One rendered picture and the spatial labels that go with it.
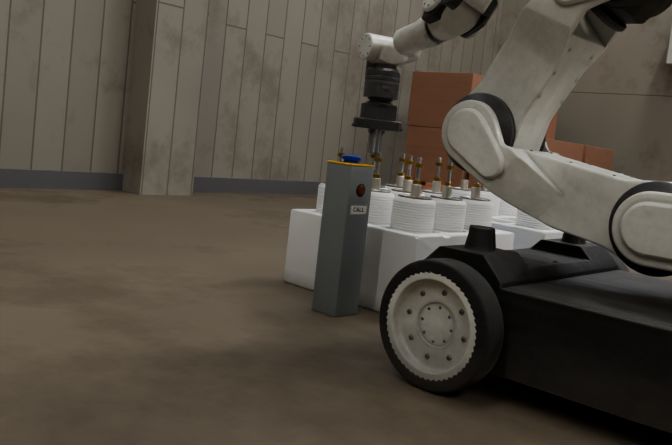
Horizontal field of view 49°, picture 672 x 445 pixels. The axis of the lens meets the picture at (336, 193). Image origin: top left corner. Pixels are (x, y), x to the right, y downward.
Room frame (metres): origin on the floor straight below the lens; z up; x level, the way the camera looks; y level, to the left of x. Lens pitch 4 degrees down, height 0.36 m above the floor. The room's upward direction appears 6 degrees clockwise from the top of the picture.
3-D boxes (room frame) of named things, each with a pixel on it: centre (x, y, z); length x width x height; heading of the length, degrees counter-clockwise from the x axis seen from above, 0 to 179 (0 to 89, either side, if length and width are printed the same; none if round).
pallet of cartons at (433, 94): (4.70, -1.12, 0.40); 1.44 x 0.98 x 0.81; 138
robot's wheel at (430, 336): (1.10, -0.18, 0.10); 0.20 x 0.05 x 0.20; 48
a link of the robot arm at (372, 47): (1.86, -0.07, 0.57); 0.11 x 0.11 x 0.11; 30
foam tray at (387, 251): (1.77, -0.17, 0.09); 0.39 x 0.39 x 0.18; 46
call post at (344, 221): (1.51, -0.02, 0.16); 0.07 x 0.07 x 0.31; 46
